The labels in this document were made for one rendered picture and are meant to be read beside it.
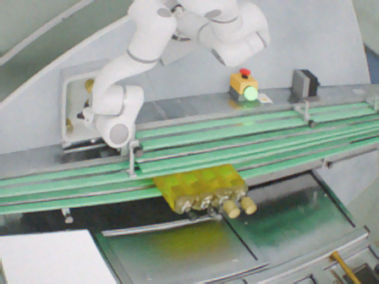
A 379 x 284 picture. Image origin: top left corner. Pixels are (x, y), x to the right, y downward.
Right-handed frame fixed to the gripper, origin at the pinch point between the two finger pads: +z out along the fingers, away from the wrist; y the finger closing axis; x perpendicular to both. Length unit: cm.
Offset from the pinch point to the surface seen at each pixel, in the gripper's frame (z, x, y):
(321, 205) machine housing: -14, -46, 77
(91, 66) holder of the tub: 2.6, 12.5, 0.4
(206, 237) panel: -16, -41, 27
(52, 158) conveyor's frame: 5.1, -14.7, -15.7
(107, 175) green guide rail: -4.3, -19.7, 1.6
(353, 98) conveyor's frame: 0, -10, 106
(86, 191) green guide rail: 0.5, -25.8, -5.2
